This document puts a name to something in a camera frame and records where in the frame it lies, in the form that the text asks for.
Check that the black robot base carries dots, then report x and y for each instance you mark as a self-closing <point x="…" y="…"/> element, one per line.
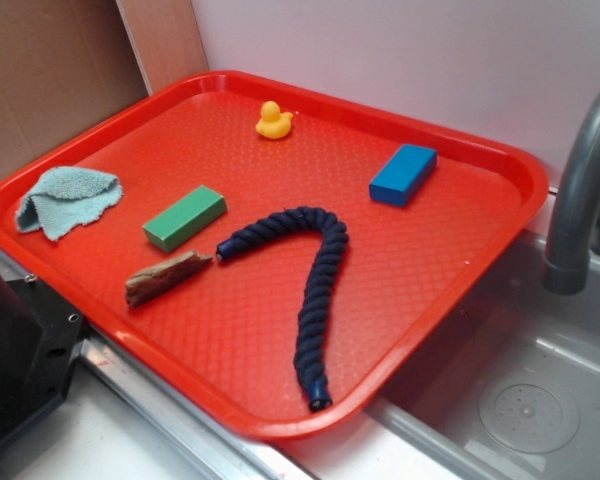
<point x="40" y="340"/>

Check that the blue rectangular block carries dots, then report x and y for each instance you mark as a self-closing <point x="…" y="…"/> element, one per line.
<point x="402" y="176"/>

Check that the green rectangular block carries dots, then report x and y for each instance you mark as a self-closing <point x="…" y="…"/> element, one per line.
<point x="185" y="218"/>

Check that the red plastic tray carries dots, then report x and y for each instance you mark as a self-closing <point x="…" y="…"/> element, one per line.
<point x="225" y="338"/>

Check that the yellow rubber duck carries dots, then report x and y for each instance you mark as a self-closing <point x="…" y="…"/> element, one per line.
<point x="273" y="123"/>

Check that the brown wood piece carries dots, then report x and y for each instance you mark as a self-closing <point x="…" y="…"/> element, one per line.
<point x="151" y="282"/>

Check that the light blue folded cloth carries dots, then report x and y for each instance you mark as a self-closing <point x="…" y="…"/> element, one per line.
<point x="67" y="197"/>

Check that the grey sink faucet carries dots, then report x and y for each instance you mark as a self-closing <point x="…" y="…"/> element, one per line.
<point x="574" y="231"/>

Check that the grey plastic sink basin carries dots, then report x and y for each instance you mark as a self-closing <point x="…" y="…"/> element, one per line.
<point x="507" y="387"/>

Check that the brown cardboard panel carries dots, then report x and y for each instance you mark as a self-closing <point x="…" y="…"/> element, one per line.
<point x="64" y="67"/>

